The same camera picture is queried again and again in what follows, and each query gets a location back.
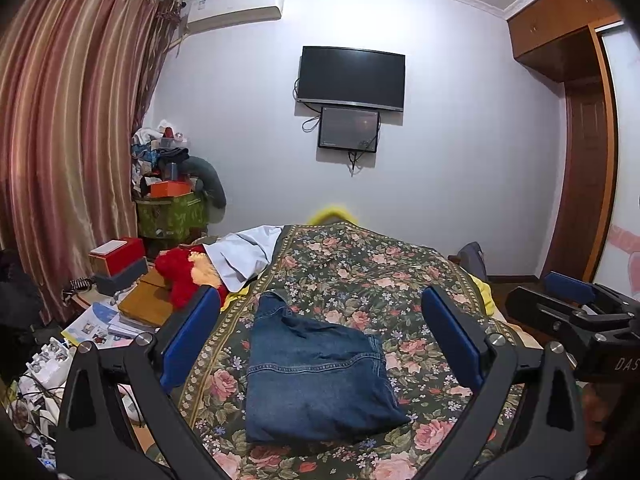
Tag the wooden door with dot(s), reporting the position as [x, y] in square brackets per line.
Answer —
[580, 185]

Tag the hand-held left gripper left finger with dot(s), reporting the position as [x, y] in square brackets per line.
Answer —
[192, 330]

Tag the floral green blanket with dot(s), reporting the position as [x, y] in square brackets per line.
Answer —
[350, 270]

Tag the red plush toy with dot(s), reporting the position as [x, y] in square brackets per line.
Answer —
[172, 270]

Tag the wooden overhead cabinet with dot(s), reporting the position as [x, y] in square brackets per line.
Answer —
[555, 25]

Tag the pile of mixed clutter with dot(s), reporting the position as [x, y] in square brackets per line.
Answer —
[160, 155]

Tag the wooden bedside table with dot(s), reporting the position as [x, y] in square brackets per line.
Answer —
[82, 301]

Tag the yellow plush cloth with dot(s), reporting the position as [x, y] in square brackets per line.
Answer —
[330, 212]

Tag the stack of booklets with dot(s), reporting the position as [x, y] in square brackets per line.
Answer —
[95, 320]

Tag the blue denim jacket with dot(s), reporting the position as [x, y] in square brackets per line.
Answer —
[315, 385]

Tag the brown cardboard box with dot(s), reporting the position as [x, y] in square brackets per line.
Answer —
[142, 305]

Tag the green patterned box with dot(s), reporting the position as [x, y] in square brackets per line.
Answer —
[170, 217]

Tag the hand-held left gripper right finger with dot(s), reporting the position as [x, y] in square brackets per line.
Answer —
[452, 332]

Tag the small black monitor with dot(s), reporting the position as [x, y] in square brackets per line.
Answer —
[347, 130]

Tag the large black television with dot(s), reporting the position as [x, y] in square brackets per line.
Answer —
[350, 77]

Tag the red box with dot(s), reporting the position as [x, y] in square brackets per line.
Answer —
[127, 255]

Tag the grey box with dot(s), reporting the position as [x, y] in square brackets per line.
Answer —
[120, 277]

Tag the white wardrobe door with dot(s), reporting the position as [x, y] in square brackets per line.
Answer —
[626, 160]

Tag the white plastic clutter pile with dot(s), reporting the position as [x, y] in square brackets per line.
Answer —
[47, 360]

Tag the orange box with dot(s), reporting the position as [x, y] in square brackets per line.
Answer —
[170, 189]

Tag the white air conditioner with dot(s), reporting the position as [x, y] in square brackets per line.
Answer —
[235, 7]

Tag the grey backpack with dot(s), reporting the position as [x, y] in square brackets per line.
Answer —
[472, 260]

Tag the black chair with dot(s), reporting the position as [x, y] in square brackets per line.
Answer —
[17, 290]

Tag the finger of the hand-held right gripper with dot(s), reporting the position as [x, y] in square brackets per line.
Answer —
[540, 305]
[570, 287]

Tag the white cloth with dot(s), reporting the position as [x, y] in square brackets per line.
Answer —
[240, 255]

